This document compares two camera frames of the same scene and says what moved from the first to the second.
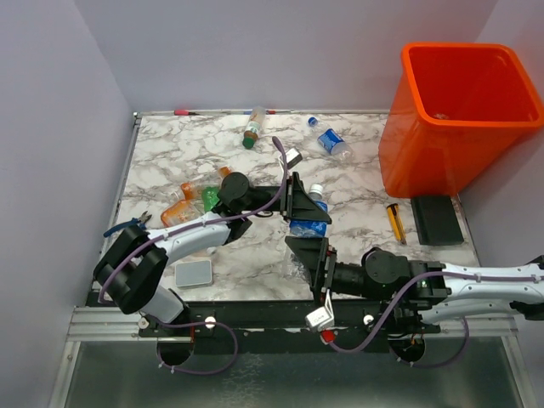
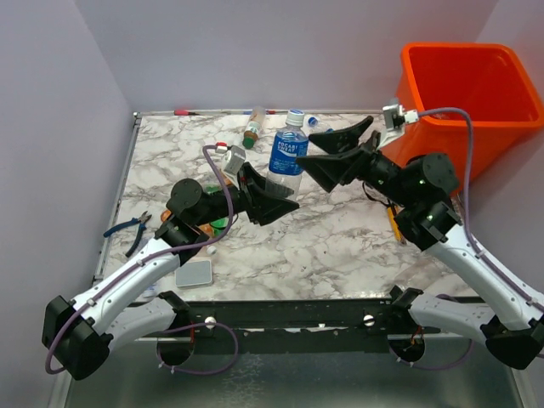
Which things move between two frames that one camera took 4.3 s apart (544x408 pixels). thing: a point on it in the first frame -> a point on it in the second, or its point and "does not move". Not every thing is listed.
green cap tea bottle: [251, 135] does not move
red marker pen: [185, 112] does not move
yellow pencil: [397, 222] does not move
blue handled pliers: [142, 222] does not move
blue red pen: [270, 112] does not move
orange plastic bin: [456, 109] does not move
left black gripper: [296, 203] -> [263, 200]
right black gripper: [314, 253] -> [329, 170]
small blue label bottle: [308, 229] -> [289, 144]
